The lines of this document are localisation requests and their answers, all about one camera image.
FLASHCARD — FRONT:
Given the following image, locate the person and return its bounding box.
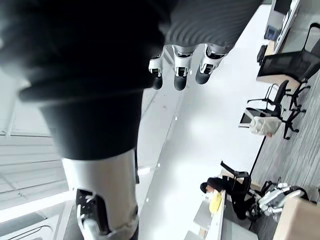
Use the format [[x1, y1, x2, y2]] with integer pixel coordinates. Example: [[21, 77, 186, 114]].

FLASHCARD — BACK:
[[199, 174, 250, 221]]

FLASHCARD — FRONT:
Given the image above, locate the black desk phone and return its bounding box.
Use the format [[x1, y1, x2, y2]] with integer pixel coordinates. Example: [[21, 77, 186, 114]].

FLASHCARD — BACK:
[[256, 44, 267, 64]]

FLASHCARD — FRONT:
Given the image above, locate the black mesh office chair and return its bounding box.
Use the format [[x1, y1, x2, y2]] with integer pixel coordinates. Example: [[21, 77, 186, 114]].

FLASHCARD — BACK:
[[257, 23, 320, 111]]

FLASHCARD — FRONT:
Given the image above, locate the dark blue box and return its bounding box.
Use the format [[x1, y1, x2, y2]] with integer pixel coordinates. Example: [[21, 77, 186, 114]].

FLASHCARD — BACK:
[[264, 24, 279, 41]]

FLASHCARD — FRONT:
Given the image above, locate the yellow cloth item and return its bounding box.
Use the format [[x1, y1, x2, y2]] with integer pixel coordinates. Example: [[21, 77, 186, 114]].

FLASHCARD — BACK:
[[208, 191, 224, 214]]

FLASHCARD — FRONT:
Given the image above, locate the light wooden desk with grey panel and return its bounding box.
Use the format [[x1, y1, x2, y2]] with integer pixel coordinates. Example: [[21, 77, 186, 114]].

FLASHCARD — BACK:
[[255, 0, 305, 85]]

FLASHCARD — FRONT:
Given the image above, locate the white desk partition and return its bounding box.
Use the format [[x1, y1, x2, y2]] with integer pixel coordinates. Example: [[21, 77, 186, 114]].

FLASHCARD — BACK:
[[192, 189, 227, 240]]

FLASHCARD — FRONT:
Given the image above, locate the dark computer monitor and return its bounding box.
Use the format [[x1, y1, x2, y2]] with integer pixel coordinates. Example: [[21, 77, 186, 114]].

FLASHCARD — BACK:
[[273, 0, 292, 14]]

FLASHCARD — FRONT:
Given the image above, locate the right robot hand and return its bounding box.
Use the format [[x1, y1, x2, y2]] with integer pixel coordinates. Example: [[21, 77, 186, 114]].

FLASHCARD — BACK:
[[0, 0, 261, 240]]

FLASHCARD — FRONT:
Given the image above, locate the white jacket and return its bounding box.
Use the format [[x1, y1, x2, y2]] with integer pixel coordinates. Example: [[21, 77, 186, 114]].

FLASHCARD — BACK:
[[249, 116, 282, 137]]

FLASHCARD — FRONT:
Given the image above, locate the silver robot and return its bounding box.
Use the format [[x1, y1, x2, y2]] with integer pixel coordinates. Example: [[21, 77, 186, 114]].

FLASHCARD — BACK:
[[256, 176, 311, 224]]

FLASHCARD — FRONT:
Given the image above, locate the black office chair with armrests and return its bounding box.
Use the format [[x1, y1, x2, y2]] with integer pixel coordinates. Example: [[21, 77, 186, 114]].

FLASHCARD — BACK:
[[246, 79, 307, 140]]

